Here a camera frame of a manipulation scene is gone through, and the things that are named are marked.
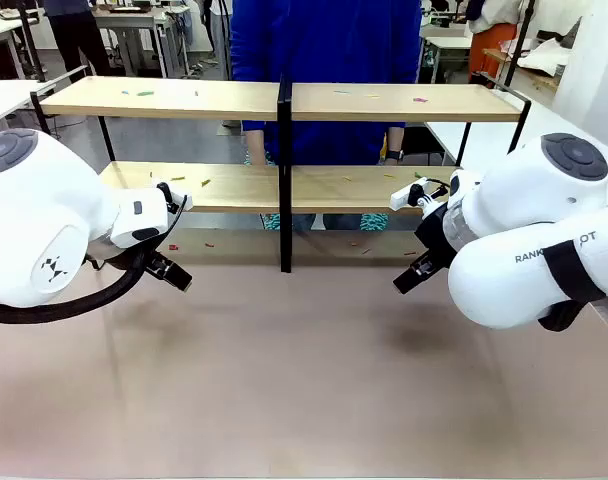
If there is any bystander in orange skirt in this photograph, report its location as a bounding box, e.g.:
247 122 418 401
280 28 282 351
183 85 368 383
466 0 524 85

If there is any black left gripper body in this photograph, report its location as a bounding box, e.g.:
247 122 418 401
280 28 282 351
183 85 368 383
142 248 179 282

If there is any person's left forearm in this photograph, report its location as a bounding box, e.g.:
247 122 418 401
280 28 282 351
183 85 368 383
385 127 406 165

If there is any wooden shelf black metal frame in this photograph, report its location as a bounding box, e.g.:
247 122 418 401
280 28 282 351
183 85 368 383
30 64 531 274

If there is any person in blue sweater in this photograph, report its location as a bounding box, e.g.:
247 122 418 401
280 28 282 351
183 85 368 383
228 0 425 232

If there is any wooden background table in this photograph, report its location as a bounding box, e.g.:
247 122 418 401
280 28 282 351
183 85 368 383
482 47 560 94

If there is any large white side table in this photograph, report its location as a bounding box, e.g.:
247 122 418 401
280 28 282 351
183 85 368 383
426 99 608 169

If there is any white cloth sheet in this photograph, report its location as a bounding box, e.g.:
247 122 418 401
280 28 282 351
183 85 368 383
517 37 571 71

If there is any bystander in dark clothes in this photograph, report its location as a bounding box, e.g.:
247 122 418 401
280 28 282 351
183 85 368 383
37 0 116 81

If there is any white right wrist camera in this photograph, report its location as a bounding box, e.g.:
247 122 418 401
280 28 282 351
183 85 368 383
389 177 431 211

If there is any black right arm cable strap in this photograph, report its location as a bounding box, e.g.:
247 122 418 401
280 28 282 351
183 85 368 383
537 239 608 332

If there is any black left arm cable sleeve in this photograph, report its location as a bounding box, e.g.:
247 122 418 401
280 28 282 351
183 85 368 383
0 193 189 325

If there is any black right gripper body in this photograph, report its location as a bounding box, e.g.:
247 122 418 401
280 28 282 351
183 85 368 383
414 202 458 272

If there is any black stand pole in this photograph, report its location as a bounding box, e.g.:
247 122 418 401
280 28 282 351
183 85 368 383
502 0 536 87
14 0 49 84

